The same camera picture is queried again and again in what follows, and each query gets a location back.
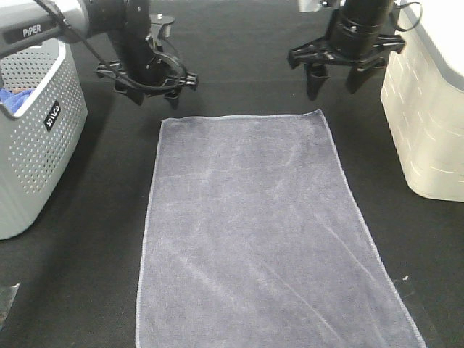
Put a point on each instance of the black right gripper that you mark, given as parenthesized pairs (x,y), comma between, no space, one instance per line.
(353,37)

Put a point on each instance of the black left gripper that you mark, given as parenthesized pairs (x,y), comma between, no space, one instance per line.
(143,67)

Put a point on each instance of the grey microfibre towel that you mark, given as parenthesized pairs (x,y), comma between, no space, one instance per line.
(253,239)

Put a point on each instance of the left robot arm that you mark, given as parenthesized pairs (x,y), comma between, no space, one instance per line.
(29,23)

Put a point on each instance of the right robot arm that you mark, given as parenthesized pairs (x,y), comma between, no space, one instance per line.
(381,63)

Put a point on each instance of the blue towel in basket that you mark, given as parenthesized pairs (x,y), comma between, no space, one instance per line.
(14,101)

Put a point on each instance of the cream plastic storage bin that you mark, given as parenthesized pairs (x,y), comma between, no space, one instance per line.
(422,96)

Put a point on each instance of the grey perforated laundry basket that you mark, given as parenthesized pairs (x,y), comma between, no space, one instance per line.
(37,140)

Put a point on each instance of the black fabric table mat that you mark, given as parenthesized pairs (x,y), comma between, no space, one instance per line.
(77,266)

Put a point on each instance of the clear tape strip left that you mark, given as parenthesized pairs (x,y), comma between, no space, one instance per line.
(7,297)

